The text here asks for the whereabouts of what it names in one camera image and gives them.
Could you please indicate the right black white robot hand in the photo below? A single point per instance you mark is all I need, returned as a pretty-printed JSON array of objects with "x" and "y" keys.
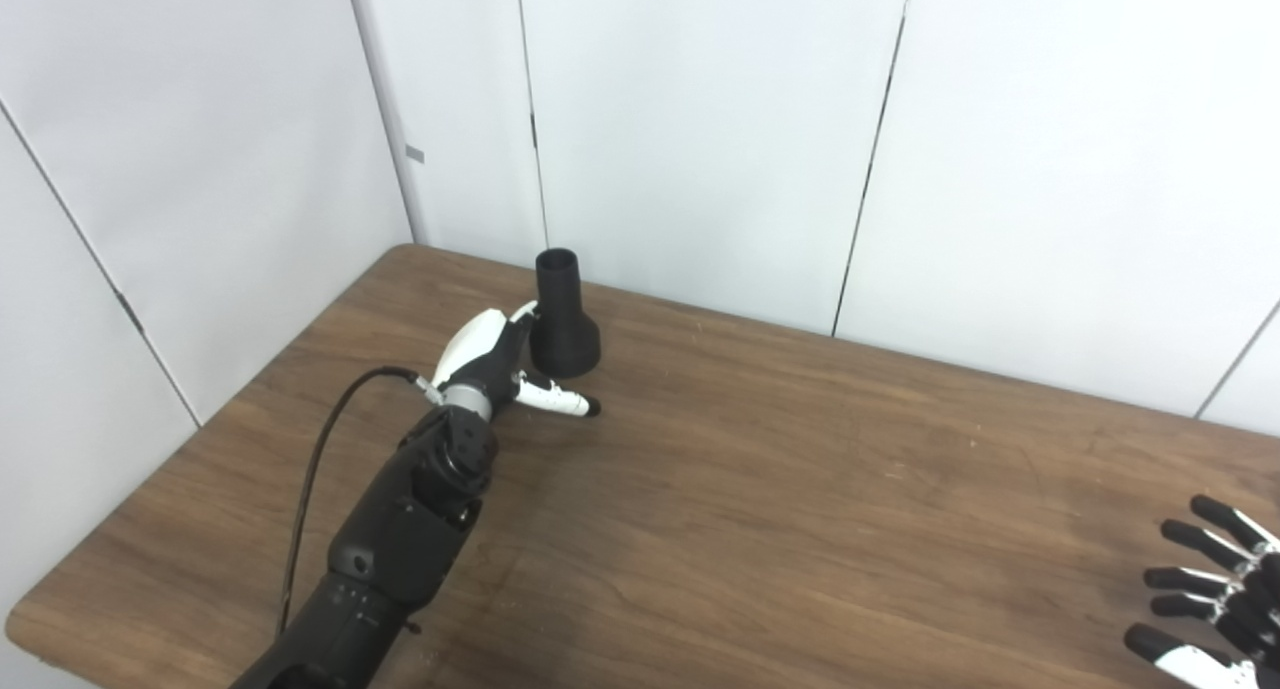
[{"x": 1250, "y": 609}]

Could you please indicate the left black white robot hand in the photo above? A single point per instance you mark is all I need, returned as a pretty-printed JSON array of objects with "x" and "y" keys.
[{"x": 480, "y": 349}]

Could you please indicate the black flared nozzle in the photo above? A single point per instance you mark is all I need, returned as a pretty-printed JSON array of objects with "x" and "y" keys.
[{"x": 565, "y": 339}]

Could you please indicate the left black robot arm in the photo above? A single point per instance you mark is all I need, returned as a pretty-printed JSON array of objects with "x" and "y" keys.
[{"x": 400, "y": 539}]

